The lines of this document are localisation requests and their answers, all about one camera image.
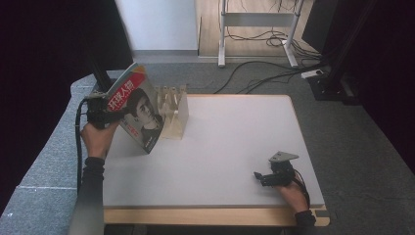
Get black stand with base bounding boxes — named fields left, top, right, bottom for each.
left=307, top=0, right=381, bottom=103

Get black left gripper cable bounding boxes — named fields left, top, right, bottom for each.
left=74, top=97, right=90, bottom=194

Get person's right hand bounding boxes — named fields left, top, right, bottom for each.
left=274, top=180, right=310, bottom=213

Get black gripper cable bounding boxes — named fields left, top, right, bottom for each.
left=74, top=97, right=90, bottom=194
left=292, top=168, right=311, bottom=209

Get dark panel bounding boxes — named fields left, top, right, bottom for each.
left=300, top=0, right=342, bottom=55

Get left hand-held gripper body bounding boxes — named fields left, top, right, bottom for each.
left=85, top=92, right=115, bottom=130

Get magazine with portrait cover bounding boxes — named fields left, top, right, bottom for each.
left=106, top=62, right=165, bottom=155

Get white metal stand frame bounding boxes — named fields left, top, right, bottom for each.
left=217, top=0, right=306, bottom=69

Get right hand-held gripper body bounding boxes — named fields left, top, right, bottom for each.
left=263, top=151, right=300, bottom=188

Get black floor cables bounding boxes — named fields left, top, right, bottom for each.
left=212, top=27, right=329, bottom=96

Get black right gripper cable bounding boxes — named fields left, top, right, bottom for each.
left=292, top=168, right=311, bottom=209

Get person's left hand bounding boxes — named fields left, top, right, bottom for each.
left=80, top=120, right=120, bottom=161

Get clear plastic organizer box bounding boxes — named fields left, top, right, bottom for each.
left=155, top=84, right=190, bottom=141

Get black metal post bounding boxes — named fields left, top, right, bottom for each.
left=87, top=53, right=115, bottom=93

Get white power strip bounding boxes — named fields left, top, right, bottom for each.
left=300, top=69, right=324, bottom=80

